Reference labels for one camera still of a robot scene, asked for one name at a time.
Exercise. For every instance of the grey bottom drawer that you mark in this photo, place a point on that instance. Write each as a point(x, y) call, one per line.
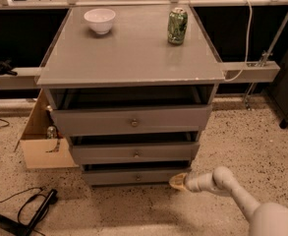
point(133, 173)

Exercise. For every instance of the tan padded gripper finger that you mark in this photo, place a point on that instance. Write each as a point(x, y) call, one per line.
point(178, 182)

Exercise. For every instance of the grey drawer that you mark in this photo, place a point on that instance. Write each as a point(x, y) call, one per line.
point(133, 173)
point(178, 146)
point(132, 117)

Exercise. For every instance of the grey wooden drawer cabinet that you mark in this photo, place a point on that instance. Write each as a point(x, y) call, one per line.
point(131, 105)

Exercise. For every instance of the can inside cardboard box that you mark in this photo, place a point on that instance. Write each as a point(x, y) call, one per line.
point(51, 132)

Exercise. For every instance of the white ceramic bowl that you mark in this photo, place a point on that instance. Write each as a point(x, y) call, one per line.
point(100, 20)

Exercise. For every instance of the green soda can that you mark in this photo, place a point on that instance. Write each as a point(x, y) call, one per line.
point(177, 25)

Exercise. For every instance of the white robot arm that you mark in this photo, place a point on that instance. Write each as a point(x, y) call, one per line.
point(267, 219)

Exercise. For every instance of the grey top drawer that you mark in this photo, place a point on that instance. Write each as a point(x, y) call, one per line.
point(132, 117)

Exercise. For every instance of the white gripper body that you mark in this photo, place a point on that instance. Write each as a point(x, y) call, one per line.
point(193, 184)

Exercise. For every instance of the grey middle drawer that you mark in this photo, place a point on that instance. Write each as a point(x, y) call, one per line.
point(178, 146)

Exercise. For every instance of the open cardboard box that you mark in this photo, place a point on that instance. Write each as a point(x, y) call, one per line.
point(38, 151)

